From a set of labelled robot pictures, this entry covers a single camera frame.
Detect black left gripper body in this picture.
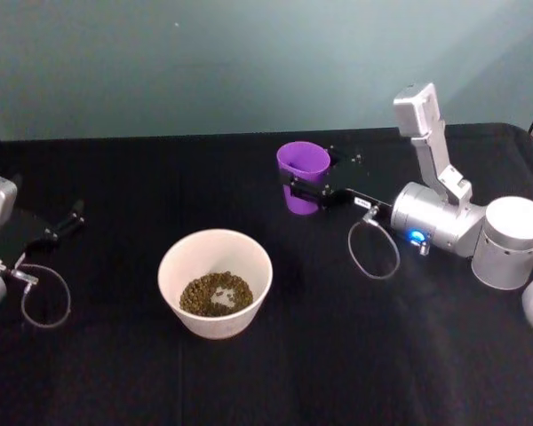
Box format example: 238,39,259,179
0,207,60,270

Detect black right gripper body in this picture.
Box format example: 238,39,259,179
322,160,394,222

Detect purple plastic cup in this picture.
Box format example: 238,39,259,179
275,141,331,217

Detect white paper bowl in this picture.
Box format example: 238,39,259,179
157,228,274,341

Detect brown pellets pile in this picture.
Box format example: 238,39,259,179
179,272,254,318

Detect black table cloth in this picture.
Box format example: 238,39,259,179
0,122,533,426

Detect thin left gripper cable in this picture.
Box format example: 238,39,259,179
8,263,73,330

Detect thin gripper cable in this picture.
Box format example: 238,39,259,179
347,204,402,280
8,263,73,330

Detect thin right gripper cable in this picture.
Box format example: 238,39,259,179
347,204,402,280

